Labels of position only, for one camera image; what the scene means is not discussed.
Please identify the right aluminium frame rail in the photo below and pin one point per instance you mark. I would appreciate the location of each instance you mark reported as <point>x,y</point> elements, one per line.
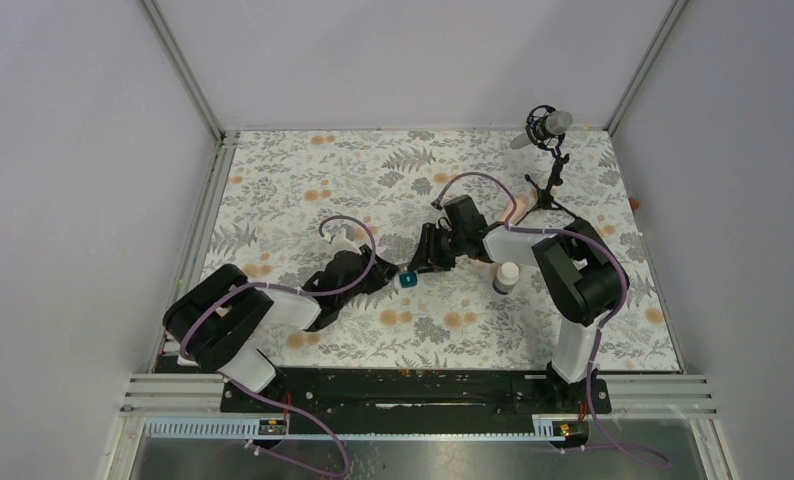
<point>648,60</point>

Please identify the aluminium frame rail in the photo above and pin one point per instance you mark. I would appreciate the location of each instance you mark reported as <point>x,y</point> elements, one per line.
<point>182,69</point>
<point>648,60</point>

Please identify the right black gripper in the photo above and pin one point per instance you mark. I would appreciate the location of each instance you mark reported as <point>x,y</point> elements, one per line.
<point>427,258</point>

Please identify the left aluminium frame rail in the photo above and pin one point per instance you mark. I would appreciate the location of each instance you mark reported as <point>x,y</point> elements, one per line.
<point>182,69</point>

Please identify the white pill bottle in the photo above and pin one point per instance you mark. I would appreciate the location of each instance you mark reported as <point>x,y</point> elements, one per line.
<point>506,278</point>

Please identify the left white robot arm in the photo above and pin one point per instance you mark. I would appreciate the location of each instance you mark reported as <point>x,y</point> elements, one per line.
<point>215,321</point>

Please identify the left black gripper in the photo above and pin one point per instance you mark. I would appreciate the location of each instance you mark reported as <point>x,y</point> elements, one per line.
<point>381,273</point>

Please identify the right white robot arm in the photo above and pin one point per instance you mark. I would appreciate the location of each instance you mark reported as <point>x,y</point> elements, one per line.
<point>584,280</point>

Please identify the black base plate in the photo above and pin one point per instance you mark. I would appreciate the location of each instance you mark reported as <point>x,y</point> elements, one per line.
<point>403,401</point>

